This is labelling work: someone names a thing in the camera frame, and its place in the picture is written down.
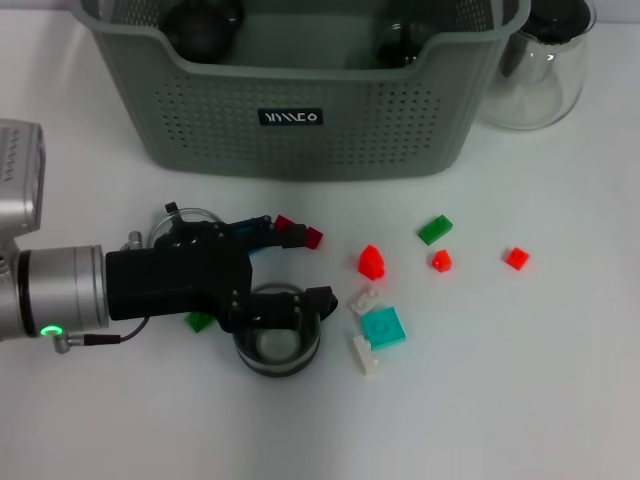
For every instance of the teal square toy brick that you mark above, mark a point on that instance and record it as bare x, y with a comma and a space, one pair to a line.
382, 327

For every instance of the small red round brick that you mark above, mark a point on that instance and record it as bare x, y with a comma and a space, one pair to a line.
441, 261

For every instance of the grey-green perforated storage bin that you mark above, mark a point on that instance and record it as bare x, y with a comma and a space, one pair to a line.
300, 150

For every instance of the white notched toy brick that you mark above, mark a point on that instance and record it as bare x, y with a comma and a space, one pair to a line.
364, 357

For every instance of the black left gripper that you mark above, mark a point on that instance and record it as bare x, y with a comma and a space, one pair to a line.
175, 277

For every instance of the orange-red sloped toy brick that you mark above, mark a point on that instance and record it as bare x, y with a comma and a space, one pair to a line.
371, 262

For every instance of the green rectangular toy brick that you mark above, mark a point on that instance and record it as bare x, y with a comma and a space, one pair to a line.
435, 230
199, 322

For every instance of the small red square brick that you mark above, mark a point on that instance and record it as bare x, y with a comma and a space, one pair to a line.
516, 258

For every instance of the glass teacup with black sleeve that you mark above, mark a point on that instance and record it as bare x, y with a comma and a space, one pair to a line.
275, 365
171, 207
395, 50

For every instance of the left gripper silver fitting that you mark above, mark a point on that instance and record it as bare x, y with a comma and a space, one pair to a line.
136, 239

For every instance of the dark red toy brick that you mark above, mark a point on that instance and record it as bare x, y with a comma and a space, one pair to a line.
285, 222

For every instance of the white studded toy brick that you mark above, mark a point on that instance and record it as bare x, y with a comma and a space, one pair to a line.
365, 300

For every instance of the glass carafe with black lid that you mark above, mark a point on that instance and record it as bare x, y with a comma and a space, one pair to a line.
540, 85

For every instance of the black round teapot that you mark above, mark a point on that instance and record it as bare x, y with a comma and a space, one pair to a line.
200, 35

